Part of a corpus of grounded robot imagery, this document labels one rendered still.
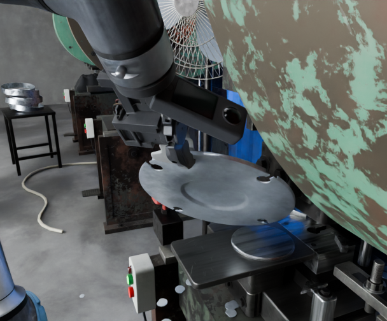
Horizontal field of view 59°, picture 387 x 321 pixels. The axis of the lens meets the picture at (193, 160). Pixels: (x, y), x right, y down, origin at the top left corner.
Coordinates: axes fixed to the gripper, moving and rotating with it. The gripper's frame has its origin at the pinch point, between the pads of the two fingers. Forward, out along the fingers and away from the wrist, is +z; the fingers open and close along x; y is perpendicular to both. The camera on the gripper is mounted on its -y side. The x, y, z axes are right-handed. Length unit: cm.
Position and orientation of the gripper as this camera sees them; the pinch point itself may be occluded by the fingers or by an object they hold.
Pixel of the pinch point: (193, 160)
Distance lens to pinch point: 53.9
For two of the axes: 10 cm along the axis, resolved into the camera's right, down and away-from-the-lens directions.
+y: -9.6, -1.0, 2.7
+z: 1.8, 5.1, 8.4
